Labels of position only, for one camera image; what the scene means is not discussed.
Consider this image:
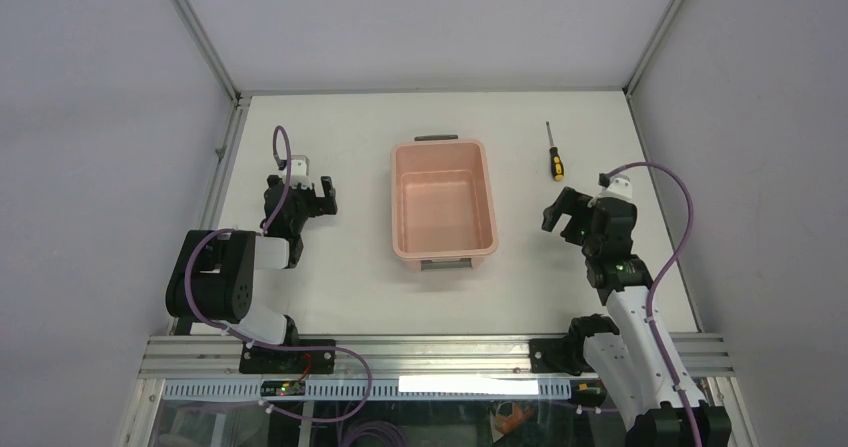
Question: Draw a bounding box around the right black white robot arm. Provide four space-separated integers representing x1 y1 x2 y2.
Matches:
542 186 732 446

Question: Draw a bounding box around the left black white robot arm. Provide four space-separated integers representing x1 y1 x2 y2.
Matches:
165 175 338 349

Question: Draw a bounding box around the yellow black screwdriver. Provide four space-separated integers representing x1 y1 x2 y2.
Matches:
545 121 564 181

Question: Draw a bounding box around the pink plastic bin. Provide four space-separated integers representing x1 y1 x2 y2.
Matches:
390 135 499 272

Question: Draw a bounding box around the orange object under table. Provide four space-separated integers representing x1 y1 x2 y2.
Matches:
490 401 535 436

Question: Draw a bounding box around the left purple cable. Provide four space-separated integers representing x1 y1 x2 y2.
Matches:
183 125 409 447

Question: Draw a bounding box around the purple cable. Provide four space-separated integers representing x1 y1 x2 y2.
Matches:
183 125 409 447
606 160 706 447

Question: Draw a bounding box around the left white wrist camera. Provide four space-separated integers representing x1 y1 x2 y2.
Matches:
287 155 314 190

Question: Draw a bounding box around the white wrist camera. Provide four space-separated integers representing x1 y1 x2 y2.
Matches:
287 155 314 190
596 174 633 202

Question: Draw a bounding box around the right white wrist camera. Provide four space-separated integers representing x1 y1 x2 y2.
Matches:
596 174 633 202

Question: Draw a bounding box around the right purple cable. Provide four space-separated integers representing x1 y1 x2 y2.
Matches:
606 160 706 447

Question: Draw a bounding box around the left aluminium frame post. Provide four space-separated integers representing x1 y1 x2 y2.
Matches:
170 0 250 229

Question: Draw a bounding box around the aluminium frame post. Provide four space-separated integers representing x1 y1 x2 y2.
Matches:
170 0 250 229
622 0 702 333

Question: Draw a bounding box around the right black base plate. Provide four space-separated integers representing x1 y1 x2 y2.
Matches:
528 336 592 376

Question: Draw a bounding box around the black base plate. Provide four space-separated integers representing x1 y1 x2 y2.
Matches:
238 338 336 376
528 336 592 376

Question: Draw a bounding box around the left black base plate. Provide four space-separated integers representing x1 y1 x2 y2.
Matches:
238 338 336 376

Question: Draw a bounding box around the aluminium front rail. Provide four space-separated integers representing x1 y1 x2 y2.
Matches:
137 333 735 381

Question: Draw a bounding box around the slotted white cable duct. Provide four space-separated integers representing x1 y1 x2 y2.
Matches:
163 375 597 403

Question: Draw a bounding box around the right aluminium frame post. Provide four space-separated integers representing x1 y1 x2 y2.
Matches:
622 0 702 333

